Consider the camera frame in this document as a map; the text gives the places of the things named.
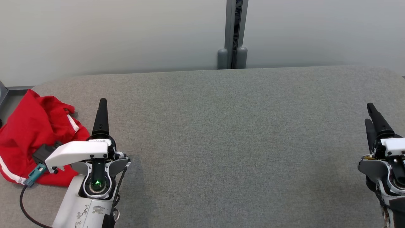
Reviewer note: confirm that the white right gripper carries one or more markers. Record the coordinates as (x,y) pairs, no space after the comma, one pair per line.
(392,145)

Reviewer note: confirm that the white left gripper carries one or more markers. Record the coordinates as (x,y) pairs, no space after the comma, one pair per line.
(76,150)

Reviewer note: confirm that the red shorts with white band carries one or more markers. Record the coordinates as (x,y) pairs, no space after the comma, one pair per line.
(31,126)

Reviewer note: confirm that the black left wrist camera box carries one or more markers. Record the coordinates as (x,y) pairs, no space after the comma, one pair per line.
(42,153)

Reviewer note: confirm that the grey metal partition post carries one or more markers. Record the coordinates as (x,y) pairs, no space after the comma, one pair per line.
(229,31)

